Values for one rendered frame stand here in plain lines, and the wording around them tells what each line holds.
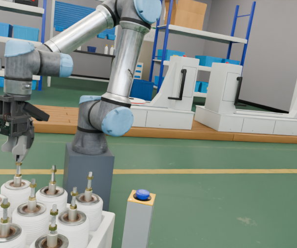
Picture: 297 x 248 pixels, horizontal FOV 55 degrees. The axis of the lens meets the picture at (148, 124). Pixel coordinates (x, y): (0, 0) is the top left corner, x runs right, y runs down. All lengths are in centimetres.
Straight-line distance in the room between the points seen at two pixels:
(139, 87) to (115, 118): 414
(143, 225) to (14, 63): 57
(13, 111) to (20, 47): 18
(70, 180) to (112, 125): 30
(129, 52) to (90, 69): 799
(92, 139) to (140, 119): 164
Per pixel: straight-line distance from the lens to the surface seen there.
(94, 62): 904
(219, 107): 322
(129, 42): 106
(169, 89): 301
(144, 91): 520
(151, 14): 108
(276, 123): 366
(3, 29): 527
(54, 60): 93
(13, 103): 91
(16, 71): 89
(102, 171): 120
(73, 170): 118
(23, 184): 103
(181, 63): 293
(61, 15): 658
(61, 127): 258
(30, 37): 523
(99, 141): 118
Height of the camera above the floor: 68
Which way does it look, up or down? 12 degrees down
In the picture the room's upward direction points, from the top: 8 degrees clockwise
